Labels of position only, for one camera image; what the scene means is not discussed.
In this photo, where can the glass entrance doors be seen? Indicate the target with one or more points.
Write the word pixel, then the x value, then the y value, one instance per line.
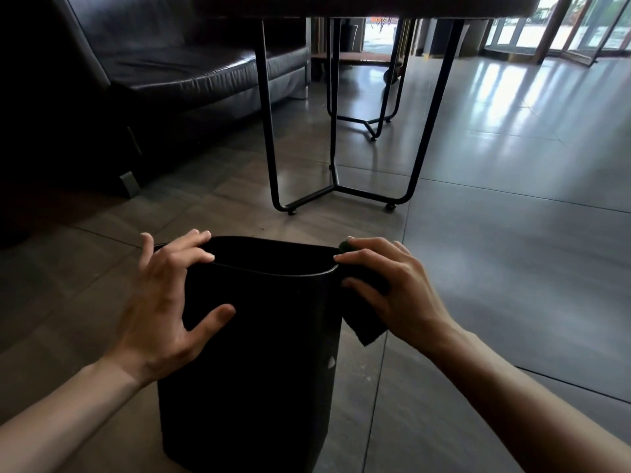
pixel 591 29

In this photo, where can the black leather sofa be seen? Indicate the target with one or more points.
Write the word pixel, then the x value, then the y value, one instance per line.
pixel 162 78

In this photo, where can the person's left thumb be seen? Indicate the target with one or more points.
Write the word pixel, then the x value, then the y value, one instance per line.
pixel 211 322

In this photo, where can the black floor sign stand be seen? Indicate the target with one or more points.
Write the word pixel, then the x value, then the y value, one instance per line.
pixel 351 36

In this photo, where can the person's left hand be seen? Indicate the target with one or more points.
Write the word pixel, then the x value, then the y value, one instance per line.
pixel 153 315

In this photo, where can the person's right hand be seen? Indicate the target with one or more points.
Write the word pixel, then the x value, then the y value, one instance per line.
pixel 404 295

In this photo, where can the person's left middle finger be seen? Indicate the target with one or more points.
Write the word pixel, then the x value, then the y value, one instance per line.
pixel 192 246

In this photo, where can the brown wooden pillar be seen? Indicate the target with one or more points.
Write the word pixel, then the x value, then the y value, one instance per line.
pixel 554 29

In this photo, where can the person's left forearm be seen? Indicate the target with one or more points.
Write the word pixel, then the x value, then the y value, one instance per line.
pixel 64 418

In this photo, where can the person's right middle finger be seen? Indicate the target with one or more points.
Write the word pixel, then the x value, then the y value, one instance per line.
pixel 367 245

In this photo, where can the black metal table frame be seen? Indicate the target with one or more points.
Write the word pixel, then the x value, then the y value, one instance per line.
pixel 384 93

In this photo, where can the person's left little finger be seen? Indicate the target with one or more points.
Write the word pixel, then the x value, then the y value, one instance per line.
pixel 146 251

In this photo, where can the black plastic trash bin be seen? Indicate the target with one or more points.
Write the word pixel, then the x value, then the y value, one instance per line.
pixel 246 369

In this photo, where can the dark green cleaning cloth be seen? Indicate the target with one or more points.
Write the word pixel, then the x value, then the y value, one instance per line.
pixel 367 330

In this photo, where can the table with black metal legs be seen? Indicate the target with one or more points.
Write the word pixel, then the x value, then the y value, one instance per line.
pixel 268 118

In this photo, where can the person's right forearm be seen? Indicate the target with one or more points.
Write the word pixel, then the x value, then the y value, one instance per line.
pixel 522 413

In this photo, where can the person's right thumb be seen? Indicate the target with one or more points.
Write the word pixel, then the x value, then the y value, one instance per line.
pixel 364 295

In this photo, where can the low wooden wheeled platform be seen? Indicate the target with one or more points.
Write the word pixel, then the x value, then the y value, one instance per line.
pixel 355 58

